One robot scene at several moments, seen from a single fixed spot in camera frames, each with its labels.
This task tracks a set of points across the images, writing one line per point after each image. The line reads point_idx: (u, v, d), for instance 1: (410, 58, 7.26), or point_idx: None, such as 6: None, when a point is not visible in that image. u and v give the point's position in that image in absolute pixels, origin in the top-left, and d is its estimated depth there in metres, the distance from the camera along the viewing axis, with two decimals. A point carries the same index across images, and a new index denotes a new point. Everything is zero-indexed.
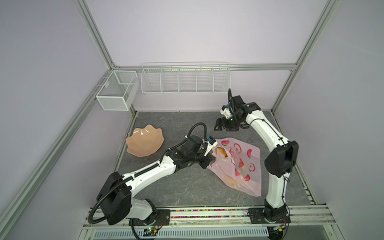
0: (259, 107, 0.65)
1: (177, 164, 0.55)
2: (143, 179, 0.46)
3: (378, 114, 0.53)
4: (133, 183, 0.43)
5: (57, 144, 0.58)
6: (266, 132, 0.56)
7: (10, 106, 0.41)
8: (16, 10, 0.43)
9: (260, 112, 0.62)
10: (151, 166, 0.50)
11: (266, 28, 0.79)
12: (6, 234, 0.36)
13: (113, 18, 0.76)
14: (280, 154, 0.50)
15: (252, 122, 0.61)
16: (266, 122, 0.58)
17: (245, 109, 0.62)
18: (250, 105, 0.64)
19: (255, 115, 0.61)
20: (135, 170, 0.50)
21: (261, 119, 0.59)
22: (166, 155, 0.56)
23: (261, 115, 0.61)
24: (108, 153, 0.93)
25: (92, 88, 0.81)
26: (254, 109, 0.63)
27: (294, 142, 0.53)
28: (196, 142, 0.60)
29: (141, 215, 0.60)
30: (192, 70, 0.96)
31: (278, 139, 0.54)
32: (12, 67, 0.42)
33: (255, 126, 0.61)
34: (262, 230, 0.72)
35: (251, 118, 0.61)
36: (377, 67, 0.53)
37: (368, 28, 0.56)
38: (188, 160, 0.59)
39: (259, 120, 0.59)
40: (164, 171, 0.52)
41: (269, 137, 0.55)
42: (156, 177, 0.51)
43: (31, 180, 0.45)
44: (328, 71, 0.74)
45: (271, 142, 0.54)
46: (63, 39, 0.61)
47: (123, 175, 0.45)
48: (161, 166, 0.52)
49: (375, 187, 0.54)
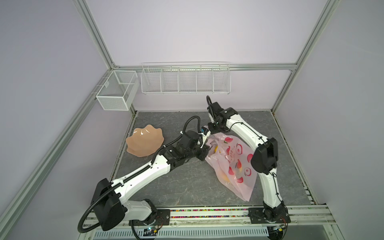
0: (236, 112, 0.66)
1: (171, 162, 0.51)
2: (133, 184, 0.44)
3: (378, 114, 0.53)
4: (122, 190, 0.42)
5: (58, 143, 0.58)
6: (246, 133, 0.59)
7: (9, 106, 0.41)
8: (15, 9, 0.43)
9: (238, 115, 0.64)
10: (142, 169, 0.47)
11: (266, 28, 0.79)
12: (6, 234, 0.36)
13: (113, 17, 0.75)
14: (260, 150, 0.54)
15: (232, 126, 0.65)
16: (245, 124, 0.63)
17: (223, 116, 0.65)
18: (227, 111, 0.68)
19: (233, 119, 0.64)
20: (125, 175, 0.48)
21: (240, 122, 0.63)
22: (160, 154, 0.53)
23: (239, 119, 0.65)
24: (108, 153, 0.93)
25: (92, 88, 0.81)
26: (232, 114, 0.66)
27: (272, 139, 0.56)
28: (192, 137, 0.56)
29: (140, 216, 0.60)
30: (192, 70, 0.96)
31: (258, 138, 0.57)
32: (13, 66, 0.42)
33: (235, 130, 0.64)
34: (262, 230, 0.72)
35: (230, 123, 0.64)
36: (377, 68, 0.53)
37: (368, 27, 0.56)
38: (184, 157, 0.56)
39: (238, 123, 0.63)
40: (156, 172, 0.49)
41: (249, 138, 0.58)
42: (150, 179, 0.48)
43: (31, 179, 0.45)
44: (329, 71, 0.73)
45: (252, 142, 0.58)
46: (63, 39, 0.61)
47: (112, 181, 0.43)
48: (153, 167, 0.49)
49: (375, 187, 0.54)
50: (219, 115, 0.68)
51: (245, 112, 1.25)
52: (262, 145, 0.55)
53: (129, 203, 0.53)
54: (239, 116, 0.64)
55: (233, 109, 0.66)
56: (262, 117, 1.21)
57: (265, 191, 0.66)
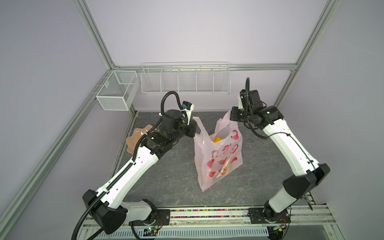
0: (279, 114, 0.51)
1: (157, 150, 0.46)
2: (120, 187, 0.40)
3: (378, 114, 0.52)
4: (109, 197, 0.39)
5: (58, 143, 0.58)
6: (292, 150, 0.46)
7: (10, 106, 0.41)
8: (16, 10, 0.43)
9: (283, 121, 0.50)
10: (125, 168, 0.43)
11: (266, 28, 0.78)
12: (6, 234, 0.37)
13: (112, 17, 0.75)
14: (308, 178, 0.42)
15: (273, 135, 0.50)
16: (292, 137, 0.48)
17: (265, 117, 0.50)
18: (270, 111, 0.51)
19: (278, 126, 0.49)
20: (109, 180, 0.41)
21: (287, 133, 0.48)
22: (142, 145, 0.47)
23: (285, 126, 0.49)
24: (108, 153, 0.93)
25: (92, 88, 0.81)
26: (275, 116, 0.50)
27: (324, 166, 0.44)
28: (174, 117, 0.49)
29: (141, 217, 0.60)
30: (192, 70, 0.96)
31: (307, 162, 0.44)
32: (13, 67, 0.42)
33: (277, 141, 0.50)
34: (262, 230, 0.72)
35: (273, 131, 0.49)
36: (377, 68, 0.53)
37: (368, 28, 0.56)
38: (170, 140, 0.50)
39: (283, 134, 0.48)
40: (143, 167, 0.45)
41: (295, 158, 0.45)
42: (138, 177, 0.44)
43: (30, 180, 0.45)
44: (329, 71, 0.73)
45: (298, 164, 0.45)
46: (64, 39, 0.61)
47: (96, 191, 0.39)
48: (137, 162, 0.44)
49: (375, 186, 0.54)
50: (257, 114, 0.52)
51: None
52: (311, 174, 0.43)
53: (128, 204, 0.52)
54: (285, 122, 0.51)
55: (277, 110, 0.52)
56: None
57: (275, 196, 0.62)
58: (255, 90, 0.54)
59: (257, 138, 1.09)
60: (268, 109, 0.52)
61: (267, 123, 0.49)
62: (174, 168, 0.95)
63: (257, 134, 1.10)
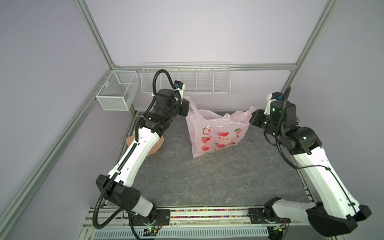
0: (318, 139, 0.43)
1: (157, 128, 0.47)
2: (130, 167, 0.42)
3: (378, 114, 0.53)
4: (122, 177, 0.41)
5: (57, 144, 0.58)
6: (333, 190, 0.39)
7: (10, 106, 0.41)
8: (16, 10, 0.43)
9: (321, 149, 0.42)
10: (130, 149, 0.44)
11: (266, 28, 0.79)
12: (6, 234, 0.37)
13: (112, 18, 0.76)
14: (350, 226, 0.36)
15: (309, 167, 0.42)
16: (332, 172, 0.40)
17: (300, 142, 0.41)
18: (308, 135, 0.43)
19: (315, 157, 0.41)
20: (117, 163, 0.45)
21: (327, 167, 0.40)
22: (141, 127, 0.48)
23: (324, 156, 0.41)
24: (108, 153, 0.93)
25: (92, 88, 0.81)
26: (311, 142, 0.42)
27: (367, 213, 0.38)
28: (167, 95, 0.50)
29: (143, 213, 0.61)
30: (192, 70, 0.96)
31: (348, 205, 0.38)
32: (13, 66, 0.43)
33: (313, 173, 0.42)
34: (262, 230, 0.72)
35: (310, 162, 0.41)
36: (377, 68, 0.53)
37: (368, 28, 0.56)
38: (167, 118, 0.51)
39: (323, 169, 0.40)
40: (146, 146, 0.46)
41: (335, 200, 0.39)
42: (144, 155, 0.47)
43: (30, 181, 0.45)
44: (329, 71, 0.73)
45: (337, 206, 0.39)
46: (64, 39, 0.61)
47: (108, 174, 0.41)
48: (141, 142, 0.45)
49: (375, 186, 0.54)
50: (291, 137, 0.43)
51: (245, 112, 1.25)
52: (353, 220, 0.37)
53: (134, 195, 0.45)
54: (323, 151, 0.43)
55: (315, 134, 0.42)
56: None
57: (284, 207, 0.59)
58: (292, 105, 0.43)
59: (257, 138, 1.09)
60: (303, 132, 0.43)
61: (302, 151, 0.41)
62: (174, 168, 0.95)
63: (257, 134, 1.10)
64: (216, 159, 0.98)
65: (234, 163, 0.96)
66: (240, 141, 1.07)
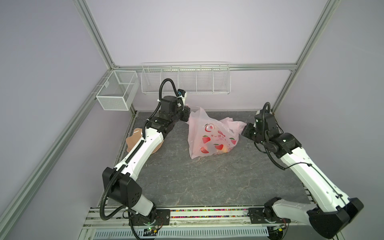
0: (298, 141, 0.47)
1: (162, 129, 0.53)
2: (137, 160, 0.45)
3: (378, 114, 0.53)
4: (129, 169, 0.43)
5: (58, 143, 0.58)
6: (316, 183, 0.43)
7: (10, 106, 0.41)
8: (16, 10, 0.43)
9: (302, 149, 0.48)
10: (137, 146, 0.48)
11: (266, 28, 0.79)
12: (6, 234, 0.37)
13: (112, 18, 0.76)
14: (340, 217, 0.37)
15: (293, 166, 0.47)
16: (314, 167, 0.45)
17: (281, 146, 0.48)
18: (287, 139, 0.49)
19: (296, 155, 0.46)
20: (124, 157, 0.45)
21: (308, 163, 0.45)
22: (148, 128, 0.52)
23: (305, 155, 0.47)
24: (108, 153, 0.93)
25: (92, 88, 0.81)
26: (292, 144, 0.48)
27: (359, 203, 0.39)
28: (171, 100, 0.56)
29: (144, 213, 0.62)
30: (192, 70, 0.96)
31: (336, 197, 0.40)
32: (13, 66, 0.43)
33: (297, 171, 0.47)
34: (262, 230, 0.72)
35: (293, 161, 0.46)
36: (377, 68, 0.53)
37: (369, 27, 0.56)
38: (171, 122, 0.56)
39: (304, 165, 0.45)
40: (153, 143, 0.50)
41: (322, 192, 0.42)
42: (149, 152, 0.50)
43: (30, 180, 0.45)
44: (329, 71, 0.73)
45: (325, 199, 0.41)
46: (63, 39, 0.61)
47: (115, 167, 0.43)
48: (147, 140, 0.49)
49: (376, 186, 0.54)
50: (273, 142, 0.50)
51: (245, 112, 1.25)
52: (343, 210, 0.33)
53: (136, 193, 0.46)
54: (305, 151, 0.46)
55: (294, 138, 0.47)
56: None
57: (285, 208, 0.59)
58: (271, 114, 0.52)
59: None
60: (284, 136, 0.50)
61: (285, 152, 0.47)
62: (174, 168, 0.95)
63: None
64: (216, 159, 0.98)
65: (234, 163, 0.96)
66: (240, 141, 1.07)
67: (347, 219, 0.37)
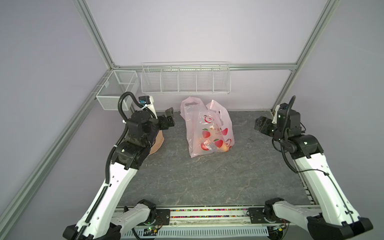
0: (320, 147, 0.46)
1: (132, 162, 0.41)
2: (101, 215, 0.37)
3: (377, 114, 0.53)
4: (92, 229, 0.35)
5: (57, 143, 0.58)
6: (327, 194, 0.40)
7: (11, 106, 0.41)
8: (16, 10, 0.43)
9: (322, 156, 0.44)
10: (101, 194, 0.38)
11: (266, 28, 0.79)
12: (6, 234, 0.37)
13: (112, 18, 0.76)
14: (343, 232, 0.36)
15: (308, 171, 0.44)
16: (330, 177, 0.42)
17: (300, 147, 0.45)
18: (309, 141, 0.46)
19: (315, 161, 0.43)
20: (87, 211, 0.37)
21: (325, 172, 0.42)
22: (113, 162, 0.41)
23: (324, 164, 0.43)
24: (108, 153, 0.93)
25: (92, 88, 0.81)
26: (313, 148, 0.45)
27: (367, 221, 0.37)
28: (140, 122, 0.42)
29: (142, 219, 0.61)
30: (192, 70, 0.96)
31: (345, 212, 0.38)
32: (13, 65, 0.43)
33: (311, 178, 0.44)
34: (262, 230, 0.72)
35: (309, 165, 0.43)
36: (377, 68, 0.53)
37: (368, 28, 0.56)
38: (145, 147, 0.45)
39: (320, 173, 0.42)
40: (120, 185, 0.40)
41: (331, 204, 0.40)
42: (119, 194, 0.41)
43: (30, 180, 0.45)
44: (329, 70, 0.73)
45: (333, 211, 0.39)
46: (63, 39, 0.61)
47: (76, 226, 0.36)
48: (112, 183, 0.39)
49: (375, 186, 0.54)
50: (292, 141, 0.47)
51: (245, 112, 1.25)
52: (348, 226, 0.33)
53: (121, 217, 0.51)
54: (325, 158, 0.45)
55: (317, 141, 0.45)
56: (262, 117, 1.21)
57: (286, 211, 0.58)
58: (297, 112, 0.48)
59: (257, 138, 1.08)
60: (306, 138, 0.46)
61: (302, 155, 0.44)
62: (174, 168, 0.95)
63: (257, 134, 1.10)
64: (216, 159, 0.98)
65: (234, 163, 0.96)
66: (240, 141, 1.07)
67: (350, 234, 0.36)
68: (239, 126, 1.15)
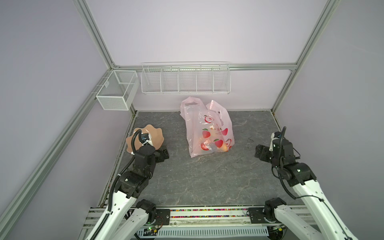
0: (313, 174, 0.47)
1: (133, 191, 0.46)
2: None
3: (378, 114, 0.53)
4: None
5: (57, 144, 0.58)
6: (325, 220, 0.42)
7: (10, 106, 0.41)
8: (15, 10, 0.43)
9: (316, 182, 0.48)
10: (102, 221, 0.42)
11: (267, 28, 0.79)
12: (6, 234, 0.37)
13: (112, 18, 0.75)
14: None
15: (304, 197, 0.48)
16: (326, 202, 0.45)
17: (294, 175, 0.49)
18: (302, 169, 0.51)
19: (309, 188, 0.47)
20: (86, 239, 0.40)
21: (320, 198, 0.45)
22: (117, 191, 0.46)
23: (319, 190, 0.47)
24: (108, 153, 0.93)
25: (92, 88, 0.81)
26: (307, 175, 0.49)
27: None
28: (148, 154, 0.51)
29: (143, 222, 0.62)
30: (192, 70, 0.96)
31: (345, 239, 0.40)
32: (13, 65, 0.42)
33: (309, 205, 0.47)
34: (262, 230, 0.72)
35: (304, 192, 0.47)
36: (377, 68, 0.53)
37: (369, 28, 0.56)
38: (146, 177, 0.51)
39: (315, 199, 0.45)
40: (121, 214, 0.45)
41: (330, 231, 0.41)
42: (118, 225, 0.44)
43: (30, 180, 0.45)
44: (329, 71, 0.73)
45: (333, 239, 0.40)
46: (63, 39, 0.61)
47: None
48: (114, 211, 0.43)
49: (375, 186, 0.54)
50: (286, 170, 0.52)
51: (245, 112, 1.25)
52: None
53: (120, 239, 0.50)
54: (319, 185, 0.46)
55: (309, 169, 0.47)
56: (262, 117, 1.21)
57: (290, 224, 0.57)
58: (289, 142, 0.54)
59: (257, 138, 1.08)
60: (299, 166, 0.51)
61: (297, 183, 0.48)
62: (174, 168, 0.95)
63: (257, 134, 1.10)
64: (216, 159, 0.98)
65: (234, 163, 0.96)
66: (240, 141, 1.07)
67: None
68: (239, 126, 1.15)
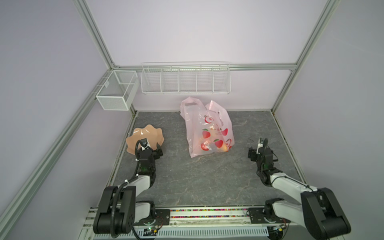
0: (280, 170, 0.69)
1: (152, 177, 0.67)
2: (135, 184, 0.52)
3: (378, 113, 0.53)
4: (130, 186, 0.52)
5: (58, 144, 0.58)
6: (290, 184, 0.54)
7: (9, 106, 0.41)
8: (15, 10, 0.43)
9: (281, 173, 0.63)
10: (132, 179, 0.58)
11: (267, 28, 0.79)
12: (6, 234, 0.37)
13: (112, 17, 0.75)
14: (310, 200, 0.44)
15: (274, 181, 0.63)
16: (288, 177, 0.59)
17: (268, 175, 0.66)
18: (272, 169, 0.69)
19: (275, 175, 0.63)
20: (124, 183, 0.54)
21: (283, 176, 0.60)
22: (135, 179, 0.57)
23: (282, 174, 0.63)
24: (108, 153, 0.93)
25: (92, 88, 0.81)
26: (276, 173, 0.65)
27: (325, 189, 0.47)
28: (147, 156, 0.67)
29: (143, 215, 0.60)
30: (192, 70, 0.96)
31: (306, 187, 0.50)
32: (12, 64, 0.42)
33: (279, 184, 0.60)
34: (262, 230, 0.72)
35: (273, 179, 0.63)
36: (377, 68, 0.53)
37: (369, 28, 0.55)
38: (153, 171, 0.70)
39: (281, 177, 0.60)
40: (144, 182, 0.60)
41: (295, 189, 0.51)
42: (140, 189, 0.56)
43: (30, 180, 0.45)
44: (329, 71, 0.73)
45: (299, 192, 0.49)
46: (63, 38, 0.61)
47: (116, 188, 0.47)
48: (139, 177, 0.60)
49: (375, 186, 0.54)
50: (263, 173, 0.69)
51: (245, 112, 1.25)
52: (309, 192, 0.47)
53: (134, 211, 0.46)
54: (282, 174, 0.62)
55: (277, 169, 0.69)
56: (261, 117, 1.21)
57: (288, 211, 0.57)
58: (271, 151, 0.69)
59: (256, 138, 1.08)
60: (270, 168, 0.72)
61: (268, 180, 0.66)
62: (174, 168, 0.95)
63: (257, 133, 1.10)
64: (216, 159, 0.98)
65: (234, 163, 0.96)
66: (240, 141, 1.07)
67: (317, 206, 0.44)
68: (238, 126, 1.14)
